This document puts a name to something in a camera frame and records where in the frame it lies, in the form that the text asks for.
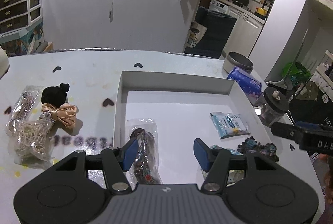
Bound bagged cream hair ties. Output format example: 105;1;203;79
6;119;56;168

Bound bagged brown hair ties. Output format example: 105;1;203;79
7;85;43;126

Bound blue white wet-wipe packet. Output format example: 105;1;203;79
210;112;251;139

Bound dark floral hair clip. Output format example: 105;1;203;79
237;136;279;162

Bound white shallow cardboard box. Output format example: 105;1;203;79
113;71;271;186

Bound green plastic bag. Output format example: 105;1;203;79
282;62;311;86

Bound blue tissue pack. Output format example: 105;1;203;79
227;66;262;104

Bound beige satin bow scrunchie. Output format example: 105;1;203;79
41;103;78;129

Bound black hair scrunchie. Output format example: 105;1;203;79
41;83;70;108

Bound round grey metal tin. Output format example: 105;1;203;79
223;51;253;74

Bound black chair with cover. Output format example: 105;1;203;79
185;6;236;59

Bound cartoon tote bag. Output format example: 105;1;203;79
186;22;207;48

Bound white washing machine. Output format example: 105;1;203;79
208;0;229;15

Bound white cat-shaped ceramic jar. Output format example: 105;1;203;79
0;47;10;78

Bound white drawer cabinet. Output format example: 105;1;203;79
0;0;43;44

